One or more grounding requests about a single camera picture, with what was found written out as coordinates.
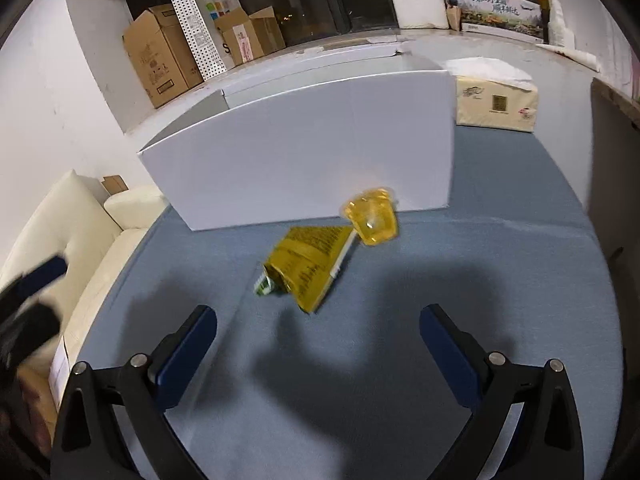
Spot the yellow jelly cup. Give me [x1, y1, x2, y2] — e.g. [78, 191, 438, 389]
[342, 188, 398, 246]

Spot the small open cardboard box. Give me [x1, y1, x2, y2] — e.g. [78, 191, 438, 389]
[214, 6, 285, 66]

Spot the white foam box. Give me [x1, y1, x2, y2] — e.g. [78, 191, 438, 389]
[392, 0, 449, 29]

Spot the white bottle on sill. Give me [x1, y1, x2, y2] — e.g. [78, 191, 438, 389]
[548, 0, 575, 49]

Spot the tall brown cardboard box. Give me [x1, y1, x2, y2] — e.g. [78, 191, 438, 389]
[122, 3, 203, 108]

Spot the dark side table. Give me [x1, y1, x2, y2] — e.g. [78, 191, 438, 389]
[587, 77, 640, 281]

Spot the cream sofa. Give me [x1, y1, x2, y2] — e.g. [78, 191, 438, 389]
[1, 170, 168, 376]

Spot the dotted white paper bag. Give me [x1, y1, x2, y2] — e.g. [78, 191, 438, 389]
[170, 0, 241, 81]

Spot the blue grey table mat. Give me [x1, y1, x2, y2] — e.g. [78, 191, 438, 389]
[80, 128, 623, 479]

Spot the printed landscape gift box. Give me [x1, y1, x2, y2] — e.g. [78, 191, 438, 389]
[457, 0, 544, 44]

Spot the olive green pickle packet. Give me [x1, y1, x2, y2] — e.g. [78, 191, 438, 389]
[254, 226, 357, 314]

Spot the white open storage box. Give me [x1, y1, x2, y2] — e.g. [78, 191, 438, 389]
[139, 54, 456, 231]

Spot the person's left hand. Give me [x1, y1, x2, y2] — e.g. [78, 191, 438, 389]
[1, 366, 58, 458]

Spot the tissue pack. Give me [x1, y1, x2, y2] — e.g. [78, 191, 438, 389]
[442, 56, 539, 133]

